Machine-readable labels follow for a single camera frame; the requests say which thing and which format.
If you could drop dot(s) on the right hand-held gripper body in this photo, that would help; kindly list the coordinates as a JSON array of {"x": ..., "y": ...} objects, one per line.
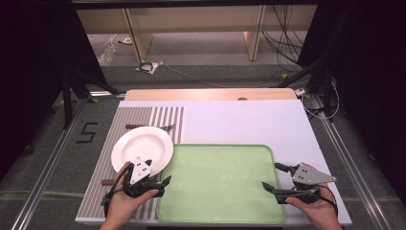
[{"x": 308, "y": 179}]

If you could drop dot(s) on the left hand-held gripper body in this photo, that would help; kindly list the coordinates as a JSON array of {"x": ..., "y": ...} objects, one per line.
[{"x": 140, "y": 171}]

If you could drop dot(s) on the white plate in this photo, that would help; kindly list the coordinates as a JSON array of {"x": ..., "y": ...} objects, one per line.
[{"x": 140, "y": 147}]

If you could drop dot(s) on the person's right hand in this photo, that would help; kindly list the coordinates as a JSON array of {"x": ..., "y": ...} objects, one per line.
[{"x": 316, "y": 209}]

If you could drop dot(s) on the person's left hand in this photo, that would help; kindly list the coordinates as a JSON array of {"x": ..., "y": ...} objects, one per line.
[{"x": 124, "y": 206}]

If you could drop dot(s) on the grey striped placemat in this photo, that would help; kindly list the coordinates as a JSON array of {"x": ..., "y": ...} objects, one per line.
[{"x": 105, "y": 153}]

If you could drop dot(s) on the green tray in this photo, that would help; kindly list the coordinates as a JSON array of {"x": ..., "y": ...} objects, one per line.
[{"x": 220, "y": 182}]

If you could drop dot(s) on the white table board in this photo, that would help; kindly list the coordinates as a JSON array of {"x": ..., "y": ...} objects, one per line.
[{"x": 249, "y": 124}]

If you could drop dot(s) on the wooden table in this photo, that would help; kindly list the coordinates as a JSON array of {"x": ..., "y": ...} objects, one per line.
[{"x": 198, "y": 94}]

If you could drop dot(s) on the black metal stand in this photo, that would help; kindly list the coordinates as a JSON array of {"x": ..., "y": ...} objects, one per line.
[
  {"x": 67, "y": 102},
  {"x": 325, "y": 89}
]

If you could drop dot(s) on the clear plastic bag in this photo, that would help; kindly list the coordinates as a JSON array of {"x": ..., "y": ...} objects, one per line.
[{"x": 107, "y": 54}]

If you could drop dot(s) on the dark curtain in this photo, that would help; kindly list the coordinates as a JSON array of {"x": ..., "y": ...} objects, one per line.
[
  {"x": 28, "y": 80},
  {"x": 373, "y": 80}
]

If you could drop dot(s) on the light wooden bench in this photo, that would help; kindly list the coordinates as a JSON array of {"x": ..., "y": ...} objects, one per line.
[{"x": 140, "y": 35}]

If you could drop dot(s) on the metal floor rail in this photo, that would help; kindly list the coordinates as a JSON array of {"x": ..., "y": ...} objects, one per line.
[
  {"x": 351, "y": 166},
  {"x": 44, "y": 172}
]

